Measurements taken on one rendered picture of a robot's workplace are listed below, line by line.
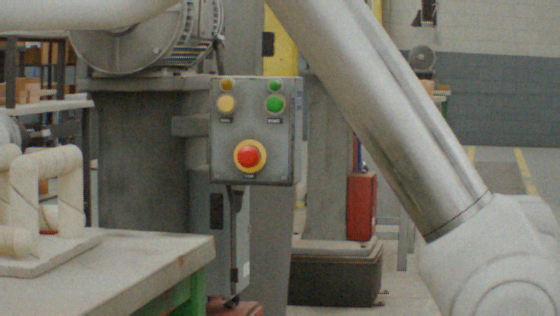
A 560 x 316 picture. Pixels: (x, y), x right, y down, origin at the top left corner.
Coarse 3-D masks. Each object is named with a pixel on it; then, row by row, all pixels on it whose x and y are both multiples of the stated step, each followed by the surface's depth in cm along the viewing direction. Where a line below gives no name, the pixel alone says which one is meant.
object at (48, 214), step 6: (42, 210) 134; (48, 210) 133; (54, 210) 133; (42, 216) 133; (48, 216) 133; (54, 216) 133; (84, 216) 134; (42, 222) 133; (48, 222) 133; (54, 222) 133; (84, 222) 134; (42, 228) 134; (48, 228) 134; (54, 228) 134
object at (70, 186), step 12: (60, 180) 132; (72, 180) 131; (60, 192) 132; (72, 192) 132; (60, 204) 132; (72, 204) 132; (60, 216) 132; (72, 216) 132; (60, 228) 132; (72, 228) 132
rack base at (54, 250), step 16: (48, 240) 130; (64, 240) 131; (80, 240) 131; (96, 240) 135; (0, 256) 117; (48, 256) 119; (64, 256) 122; (0, 272) 112; (16, 272) 112; (32, 272) 112
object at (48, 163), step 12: (24, 156) 116; (36, 156) 118; (48, 156) 121; (60, 156) 125; (72, 156) 129; (12, 168) 115; (24, 168) 115; (36, 168) 116; (48, 168) 120; (60, 168) 124; (72, 168) 130
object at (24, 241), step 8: (0, 232) 115; (8, 232) 114; (16, 232) 114; (24, 232) 114; (0, 240) 114; (8, 240) 114; (16, 240) 114; (24, 240) 114; (32, 240) 115; (0, 248) 114; (8, 248) 114; (16, 248) 114; (24, 248) 114; (32, 248) 115; (24, 256) 115
